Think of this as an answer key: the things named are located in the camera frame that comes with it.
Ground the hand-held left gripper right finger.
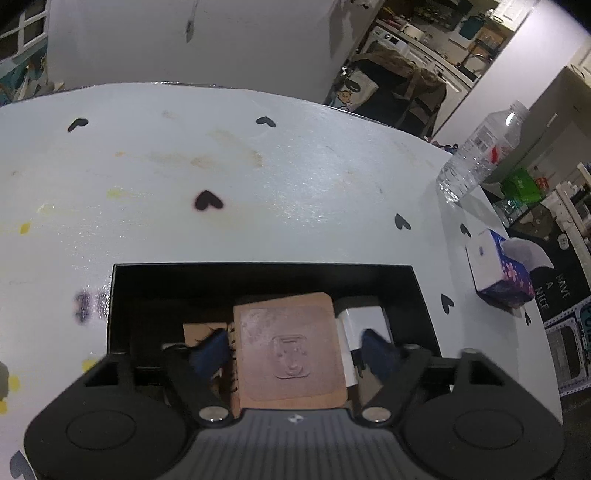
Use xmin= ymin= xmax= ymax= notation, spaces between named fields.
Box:
xmin=360 ymin=329 xmax=542 ymax=424

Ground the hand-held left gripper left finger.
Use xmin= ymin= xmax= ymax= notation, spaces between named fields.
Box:
xmin=34 ymin=329 xmax=234 ymax=426

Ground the carved wooden block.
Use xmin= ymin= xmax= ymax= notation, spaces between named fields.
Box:
xmin=182 ymin=322 xmax=232 ymax=352

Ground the white charger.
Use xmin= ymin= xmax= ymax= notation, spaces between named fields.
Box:
xmin=333 ymin=298 xmax=393 ymax=389

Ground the black cardboard box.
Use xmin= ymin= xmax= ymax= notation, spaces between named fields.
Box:
xmin=107 ymin=263 xmax=441 ymax=408

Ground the blue floral tissue box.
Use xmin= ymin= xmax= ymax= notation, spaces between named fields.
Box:
xmin=464 ymin=229 xmax=553 ymax=310

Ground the black doormat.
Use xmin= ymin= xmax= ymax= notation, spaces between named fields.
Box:
xmin=508 ymin=203 xmax=591 ymax=324

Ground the green bag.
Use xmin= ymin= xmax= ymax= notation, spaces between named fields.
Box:
xmin=501 ymin=168 xmax=548 ymax=204

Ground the clear water bottle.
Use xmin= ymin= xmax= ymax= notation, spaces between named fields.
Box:
xmin=436 ymin=100 xmax=531 ymax=204

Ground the chair with brown jacket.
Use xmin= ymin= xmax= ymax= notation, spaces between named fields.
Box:
xmin=351 ymin=51 xmax=448 ymax=139

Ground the duck print tote bag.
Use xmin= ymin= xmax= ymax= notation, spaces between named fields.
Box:
xmin=330 ymin=69 xmax=379 ymax=112

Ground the washing machine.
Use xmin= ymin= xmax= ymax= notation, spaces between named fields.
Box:
xmin=365 ymin=25 xmax=407 ymax=52

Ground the patterned cabinet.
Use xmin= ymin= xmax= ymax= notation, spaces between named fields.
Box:
xmin=0 ymin=51 xmax=63 ymax=107

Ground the teal jug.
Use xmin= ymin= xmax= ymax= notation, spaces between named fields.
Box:
xmin=457 ymin=13 xmax=486 ymax=41

